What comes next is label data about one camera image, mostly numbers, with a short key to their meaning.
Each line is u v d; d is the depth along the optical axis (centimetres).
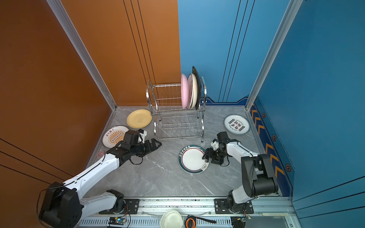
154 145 74
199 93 72
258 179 44
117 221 71
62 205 40
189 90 70
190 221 67
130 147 64
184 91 70
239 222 70
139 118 112
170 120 106
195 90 71
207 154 81
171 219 71
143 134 79
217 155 77
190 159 95
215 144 87
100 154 94
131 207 74
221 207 72
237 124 109
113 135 102
